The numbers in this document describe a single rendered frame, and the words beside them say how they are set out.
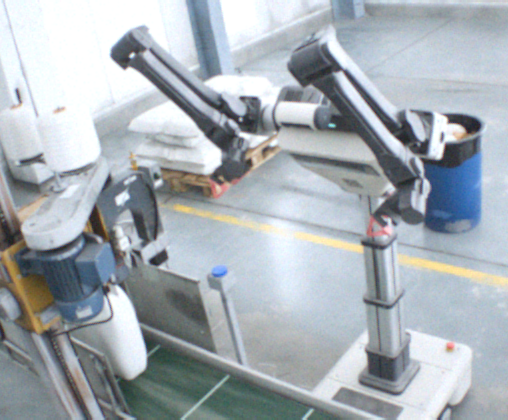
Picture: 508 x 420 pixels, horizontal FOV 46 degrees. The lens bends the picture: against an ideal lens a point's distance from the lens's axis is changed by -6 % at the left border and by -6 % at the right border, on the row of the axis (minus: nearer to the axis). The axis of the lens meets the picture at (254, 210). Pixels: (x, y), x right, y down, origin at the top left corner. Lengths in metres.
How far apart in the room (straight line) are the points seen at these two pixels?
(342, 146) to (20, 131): 0.98
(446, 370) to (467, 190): 1.54
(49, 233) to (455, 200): 2.76
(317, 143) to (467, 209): 2.22
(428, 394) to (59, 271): 1.53
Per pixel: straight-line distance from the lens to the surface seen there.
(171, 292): 2.82
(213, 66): 8.12
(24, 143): 2.02
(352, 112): 1.41
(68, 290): 1.89
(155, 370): 2.80
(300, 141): 1.97
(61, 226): 1.77
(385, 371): 2.61
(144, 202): 2.23
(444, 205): 3.99
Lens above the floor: 2.14
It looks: 27 degrees down
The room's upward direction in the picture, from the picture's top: 12 degrees counter-clockwise
